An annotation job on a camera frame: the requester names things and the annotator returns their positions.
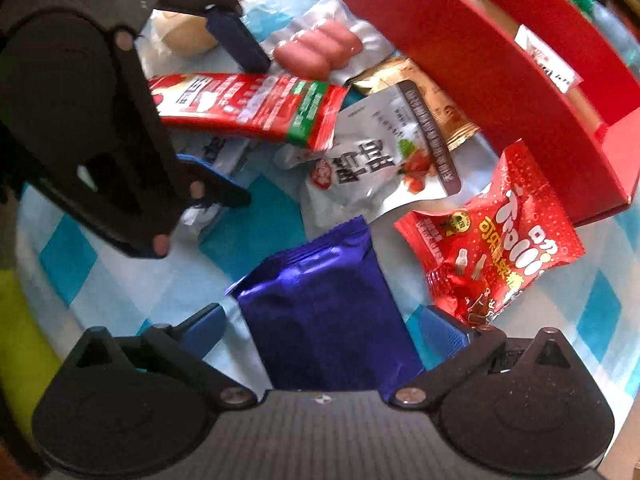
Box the round yellow bun packet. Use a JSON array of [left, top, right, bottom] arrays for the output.
[[136, 10, 218, 78]]

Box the red Trolli candy bag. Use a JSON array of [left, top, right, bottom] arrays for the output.
[[395, 140, 585, 326]]

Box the long red snack packet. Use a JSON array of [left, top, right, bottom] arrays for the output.
[[149, 73, 347, 152]]

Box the pink sausages vacuum pack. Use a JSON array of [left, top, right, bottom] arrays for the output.
[[262, 0, 396, 86]]

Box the purple foil snack packet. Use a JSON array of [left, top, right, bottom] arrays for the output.
[[229, 217, 423, 400]]

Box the white duck snack pouch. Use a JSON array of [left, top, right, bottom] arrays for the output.
[[274, 79, 462, 238]]

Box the gold foil snack packet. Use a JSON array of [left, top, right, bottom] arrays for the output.
[[349, 54, 480, 151]]

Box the white Kaprons wafer packet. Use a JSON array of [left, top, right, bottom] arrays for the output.
[[170, 131, 252, 242]]

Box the white spicy gluten strip packet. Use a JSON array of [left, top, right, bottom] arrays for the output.
[[514, 25, 582, 94]]

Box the red cardboard box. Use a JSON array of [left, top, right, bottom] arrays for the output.
[[344, 0, 639, 226]]

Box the blue rolled cushion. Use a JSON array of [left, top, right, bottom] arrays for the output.
[[580, 0, 639, 77]]

